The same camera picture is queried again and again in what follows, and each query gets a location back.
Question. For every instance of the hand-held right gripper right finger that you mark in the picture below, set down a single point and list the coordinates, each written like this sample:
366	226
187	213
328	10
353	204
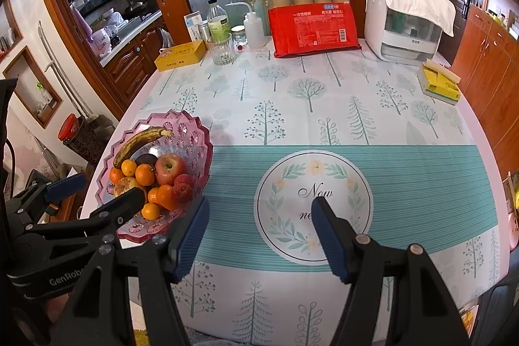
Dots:
330	240

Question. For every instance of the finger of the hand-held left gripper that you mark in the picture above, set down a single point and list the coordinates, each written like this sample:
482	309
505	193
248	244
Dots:
67	184
121	204

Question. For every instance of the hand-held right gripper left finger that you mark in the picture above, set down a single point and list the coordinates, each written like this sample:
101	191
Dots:
190	240

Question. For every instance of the yellow brown-spotted pear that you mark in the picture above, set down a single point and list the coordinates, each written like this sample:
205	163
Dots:
123	188

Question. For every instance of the small orange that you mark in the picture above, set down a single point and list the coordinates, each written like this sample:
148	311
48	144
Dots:
129	167
153	195
151	211
116	175
167	197
144	174

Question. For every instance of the small red fruit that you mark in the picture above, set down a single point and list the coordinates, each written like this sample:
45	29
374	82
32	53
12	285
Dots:
181	193
184	180

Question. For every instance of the dark avocado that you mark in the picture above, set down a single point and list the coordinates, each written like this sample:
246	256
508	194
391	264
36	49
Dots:
145	158

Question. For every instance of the red apple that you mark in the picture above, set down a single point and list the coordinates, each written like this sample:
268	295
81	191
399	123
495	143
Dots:
170	167

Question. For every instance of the overripe banana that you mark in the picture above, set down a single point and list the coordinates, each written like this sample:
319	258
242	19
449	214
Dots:
138	145

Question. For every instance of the pink plastic fruit bowl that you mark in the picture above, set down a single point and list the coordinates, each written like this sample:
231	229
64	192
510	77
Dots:
190	139

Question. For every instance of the red-lid jar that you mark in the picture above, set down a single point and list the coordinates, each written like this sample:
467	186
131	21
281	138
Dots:
73	127

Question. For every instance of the wooden kitchen base cabinet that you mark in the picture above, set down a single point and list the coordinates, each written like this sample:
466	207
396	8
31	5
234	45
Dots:
133	62

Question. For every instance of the white floral kettle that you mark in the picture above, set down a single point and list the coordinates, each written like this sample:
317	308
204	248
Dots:
100	41

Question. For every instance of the yellow rectangular box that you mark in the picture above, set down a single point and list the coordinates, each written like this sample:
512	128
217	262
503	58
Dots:
180	56

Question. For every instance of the hanging plastic bag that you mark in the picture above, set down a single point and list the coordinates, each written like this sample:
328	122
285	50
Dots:
165	38

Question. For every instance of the clear drinking glass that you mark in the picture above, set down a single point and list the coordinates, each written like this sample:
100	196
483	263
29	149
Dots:
223	52

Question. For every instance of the metal can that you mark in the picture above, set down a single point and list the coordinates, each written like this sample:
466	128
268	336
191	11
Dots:
204	36

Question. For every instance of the black wok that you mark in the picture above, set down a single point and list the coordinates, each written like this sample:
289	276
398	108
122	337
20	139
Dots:
136	8

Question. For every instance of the yellow tissue pack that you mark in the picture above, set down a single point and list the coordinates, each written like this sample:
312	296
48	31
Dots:
440	84

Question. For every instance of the blue and white carton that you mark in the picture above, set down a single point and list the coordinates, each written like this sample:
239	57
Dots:
192	25

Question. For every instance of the clear bottle with green label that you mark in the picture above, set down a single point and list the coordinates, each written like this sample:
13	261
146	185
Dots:
219	25

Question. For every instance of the small glass jar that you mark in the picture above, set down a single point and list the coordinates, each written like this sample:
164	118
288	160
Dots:
238	36

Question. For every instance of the red package of jars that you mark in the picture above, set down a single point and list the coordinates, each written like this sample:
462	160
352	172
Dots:
314	30

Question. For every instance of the white countertop appliance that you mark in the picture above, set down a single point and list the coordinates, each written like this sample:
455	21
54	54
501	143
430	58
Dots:
377	34

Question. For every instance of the white squeeze bottle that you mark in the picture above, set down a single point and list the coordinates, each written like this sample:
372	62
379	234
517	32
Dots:
255	32

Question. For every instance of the wooden sideboard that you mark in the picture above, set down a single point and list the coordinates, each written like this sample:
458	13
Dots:
486	78

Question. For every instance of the dark entry door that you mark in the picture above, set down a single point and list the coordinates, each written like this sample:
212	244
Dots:
456	5

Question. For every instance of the wooden wall niche frame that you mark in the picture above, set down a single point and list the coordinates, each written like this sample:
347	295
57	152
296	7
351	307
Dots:
52	102

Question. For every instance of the metal wall pipe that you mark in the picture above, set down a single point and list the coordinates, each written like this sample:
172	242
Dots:
61	70

